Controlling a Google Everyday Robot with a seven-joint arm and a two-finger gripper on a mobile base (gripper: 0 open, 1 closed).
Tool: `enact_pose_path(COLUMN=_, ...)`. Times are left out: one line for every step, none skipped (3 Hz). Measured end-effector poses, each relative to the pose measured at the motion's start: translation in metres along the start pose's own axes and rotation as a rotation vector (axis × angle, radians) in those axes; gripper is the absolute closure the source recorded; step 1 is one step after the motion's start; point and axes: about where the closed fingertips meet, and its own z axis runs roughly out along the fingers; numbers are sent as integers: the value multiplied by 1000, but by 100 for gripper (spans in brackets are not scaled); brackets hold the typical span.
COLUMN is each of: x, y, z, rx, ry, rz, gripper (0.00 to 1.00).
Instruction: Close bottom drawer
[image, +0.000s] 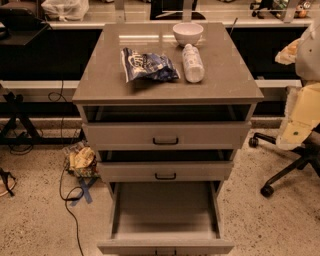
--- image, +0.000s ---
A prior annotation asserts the grey bottom drawer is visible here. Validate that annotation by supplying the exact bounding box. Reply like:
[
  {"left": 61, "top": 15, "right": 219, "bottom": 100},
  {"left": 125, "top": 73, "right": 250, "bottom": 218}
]
[{"left": 97, "top": 181, "right": 234, "bottom": 256}]

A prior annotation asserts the grey drawer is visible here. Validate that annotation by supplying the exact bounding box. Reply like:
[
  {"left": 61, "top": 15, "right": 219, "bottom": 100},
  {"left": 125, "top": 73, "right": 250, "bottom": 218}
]
[
  {"left": 97, "top": 161, "right": 233, "bottom": 182},
  {"left": 97, "top": 181, "right": 234, "bottom": 256},
  {"left": 83, "top": 122, "right": 251, "bottom": 150}
]

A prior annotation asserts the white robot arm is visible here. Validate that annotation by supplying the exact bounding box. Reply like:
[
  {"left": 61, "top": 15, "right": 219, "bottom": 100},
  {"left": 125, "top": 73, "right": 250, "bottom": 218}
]
[{"left": 275, "top": 18, "right": 320, "bottom": 150}]

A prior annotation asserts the grey drawer cabinet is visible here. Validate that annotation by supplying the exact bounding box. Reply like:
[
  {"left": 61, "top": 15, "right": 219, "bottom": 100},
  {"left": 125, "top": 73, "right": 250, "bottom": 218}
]
[{"left": 71, "top": 21, "right": 265, "bottom": 201}]

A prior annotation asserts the grey top drawer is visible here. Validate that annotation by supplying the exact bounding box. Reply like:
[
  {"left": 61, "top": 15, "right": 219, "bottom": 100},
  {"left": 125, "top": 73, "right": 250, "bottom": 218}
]
[{"left": 83, "top": 122, "right": 251, "bottom": 150}]

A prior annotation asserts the grey middle drawer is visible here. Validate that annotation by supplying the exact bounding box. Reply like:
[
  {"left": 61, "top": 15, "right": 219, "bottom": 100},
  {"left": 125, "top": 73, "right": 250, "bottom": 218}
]
[{"left": 97, "top": 161, "right": 233, "bottom": 182}]

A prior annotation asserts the blue chip bag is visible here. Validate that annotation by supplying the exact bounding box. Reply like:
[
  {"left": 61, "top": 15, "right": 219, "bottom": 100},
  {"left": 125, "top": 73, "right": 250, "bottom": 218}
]
[{"left": 121, "top": 47, "right": 180, "bottom": 82}]

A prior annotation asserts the white plastic bottle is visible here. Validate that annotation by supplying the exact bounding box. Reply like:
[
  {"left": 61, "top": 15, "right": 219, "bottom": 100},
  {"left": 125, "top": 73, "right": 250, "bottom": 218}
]
[{"left": 182, "top": 44, "right": 205, "bottom": 83}]

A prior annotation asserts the blue tape cross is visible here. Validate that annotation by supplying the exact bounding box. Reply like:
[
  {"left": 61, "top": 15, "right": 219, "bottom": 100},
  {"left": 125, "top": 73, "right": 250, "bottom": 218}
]
[{"left": 70, "top": 177, "right": 97, "bottom": 206}]

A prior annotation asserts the white bowl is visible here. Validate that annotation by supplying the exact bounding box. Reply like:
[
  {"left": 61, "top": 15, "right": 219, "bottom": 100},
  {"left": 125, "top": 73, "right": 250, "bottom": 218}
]
[{"left": 173, "top": 22, "right": 204, "bottom": 46}]

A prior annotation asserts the black tripod stand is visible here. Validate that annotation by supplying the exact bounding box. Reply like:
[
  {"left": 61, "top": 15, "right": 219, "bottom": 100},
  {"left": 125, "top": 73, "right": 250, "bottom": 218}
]
[{"left": 0, "top": 91, "right": 86, "bottom": 146}]

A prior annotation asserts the black office chair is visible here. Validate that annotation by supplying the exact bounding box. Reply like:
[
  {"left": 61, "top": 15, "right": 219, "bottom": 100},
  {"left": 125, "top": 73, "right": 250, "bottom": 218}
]
[{"left": 247, "top": 130, "right": 319, "bottom": 201}]

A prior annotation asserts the white plastic bag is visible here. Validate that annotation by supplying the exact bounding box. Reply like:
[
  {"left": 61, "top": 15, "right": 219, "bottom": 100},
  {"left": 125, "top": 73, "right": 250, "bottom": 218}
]
[{"left": 41, "top": 0, "right": 89, "bottom": 21}]

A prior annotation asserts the black side table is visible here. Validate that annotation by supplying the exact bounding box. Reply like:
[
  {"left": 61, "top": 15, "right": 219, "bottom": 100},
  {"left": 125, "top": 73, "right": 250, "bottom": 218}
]
[{"left": 0, "top": 6, "right": 49, "bottom": 46}]

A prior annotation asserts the black floor cable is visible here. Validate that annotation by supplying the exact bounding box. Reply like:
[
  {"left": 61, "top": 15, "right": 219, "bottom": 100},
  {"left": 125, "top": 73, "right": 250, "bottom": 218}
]
[{"left": 47, "top": 79, "right": 86, "bottom": 256}]

